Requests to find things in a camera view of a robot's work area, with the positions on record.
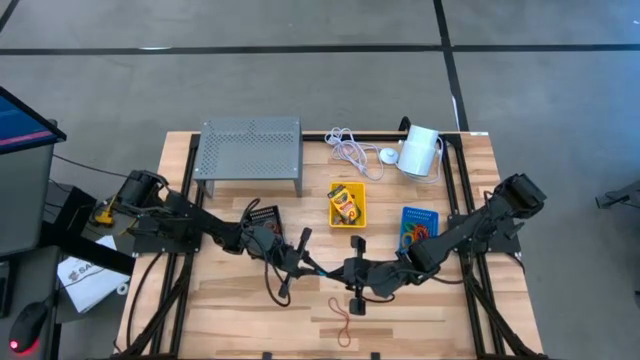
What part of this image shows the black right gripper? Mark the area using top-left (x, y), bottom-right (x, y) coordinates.
top-left (328, 235), bottom-right (404, 316)

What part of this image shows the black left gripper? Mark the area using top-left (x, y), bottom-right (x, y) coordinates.
top-left (272, 227), bottom-right (326, 300)

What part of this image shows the Crayola crayon box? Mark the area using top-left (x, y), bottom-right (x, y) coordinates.
top-left (327, 184), bottom-right (362, 226)

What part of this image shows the white cylindrical desk lamp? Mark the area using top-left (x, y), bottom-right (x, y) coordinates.
top-left (397, 124), bottom-right (441, 179)

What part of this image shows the long red rubber band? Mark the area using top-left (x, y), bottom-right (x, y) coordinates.
top-left (327, 296), bottom-right (353, 349)

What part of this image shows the black plastic basket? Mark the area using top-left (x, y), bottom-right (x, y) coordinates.
top-left (244, 204), bottom-right (285, 239)

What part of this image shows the yellow plastic basket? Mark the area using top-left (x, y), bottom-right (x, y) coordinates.
top-left (327, 181), bottom-right (368, 229)

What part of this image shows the blue plastic basket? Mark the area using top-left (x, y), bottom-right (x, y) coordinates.
top-left (398, 206), bottom-right (440, 256)

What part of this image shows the grey perforated metal shelf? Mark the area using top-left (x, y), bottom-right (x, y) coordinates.
top-left (192, 116), bottom-right (305, 199)

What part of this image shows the yellow clamp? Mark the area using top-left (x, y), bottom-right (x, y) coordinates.
top-left (93, 199), bottom-right (115, 227)

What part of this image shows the white printed booklet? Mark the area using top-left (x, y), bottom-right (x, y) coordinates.
top-left (56, 234), bottom-right (132, 315)

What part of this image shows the black computer mouse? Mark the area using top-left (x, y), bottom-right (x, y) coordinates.
top-left (8, 301), bottom-right (50, 354)

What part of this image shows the grey computer cabinet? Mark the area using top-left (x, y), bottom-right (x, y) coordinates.
top-left (0, 142), bottom-right (56, 258)

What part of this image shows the black keyboard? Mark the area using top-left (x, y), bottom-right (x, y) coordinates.
top-left (0, 259), bottom-right (16, 319)

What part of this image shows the computer monitor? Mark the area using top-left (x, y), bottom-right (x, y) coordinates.
top-left (0, 85), bottom-right (68, 156)

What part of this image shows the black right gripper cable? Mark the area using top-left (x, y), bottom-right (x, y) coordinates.
top-left (358, 274), bottom-right (451, 305)

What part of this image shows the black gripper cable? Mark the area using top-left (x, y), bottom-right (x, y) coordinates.
top-left (242, 197), bottom-right (292, 308)
top-left (358, 274), bottom-right (451, 305)

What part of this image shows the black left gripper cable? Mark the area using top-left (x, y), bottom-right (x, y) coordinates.
top-left (242, 197), bottom-right (292, 308)

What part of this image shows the white power cable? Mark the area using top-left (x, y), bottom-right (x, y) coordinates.
top-left (323, 126), bottom-right (445, 185)

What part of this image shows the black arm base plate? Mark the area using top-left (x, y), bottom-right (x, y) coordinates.
top-left (448, 213), bottom-right (522, 255)
top-left (131, 214), bottom-right (204, 255)

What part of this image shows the black power cable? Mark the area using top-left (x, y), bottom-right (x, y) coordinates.
top-left (124, 252), bottom-right (166, 351)

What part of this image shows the black cart frame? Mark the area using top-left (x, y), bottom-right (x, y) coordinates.
top-left (38, 179), bottom-right (137, 277)

